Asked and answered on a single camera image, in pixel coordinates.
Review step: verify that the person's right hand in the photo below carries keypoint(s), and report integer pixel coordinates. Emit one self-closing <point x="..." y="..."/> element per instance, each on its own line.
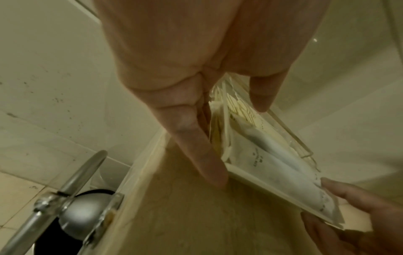
<point x="377" y="224"/>

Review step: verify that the person's left hand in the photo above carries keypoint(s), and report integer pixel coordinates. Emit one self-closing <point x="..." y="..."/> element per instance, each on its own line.
<point x="189" y="49"/>

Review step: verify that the clear acrylic tray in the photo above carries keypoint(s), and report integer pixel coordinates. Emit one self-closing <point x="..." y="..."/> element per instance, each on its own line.
<point x="292" y="139"/>

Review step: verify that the chrome towel bar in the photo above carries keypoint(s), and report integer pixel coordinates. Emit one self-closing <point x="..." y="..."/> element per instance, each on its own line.
<point x="78" y="176"/>

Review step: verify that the black chrome waste bin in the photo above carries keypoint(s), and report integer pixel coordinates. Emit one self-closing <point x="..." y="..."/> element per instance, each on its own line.
<point x="82" y="214"/>

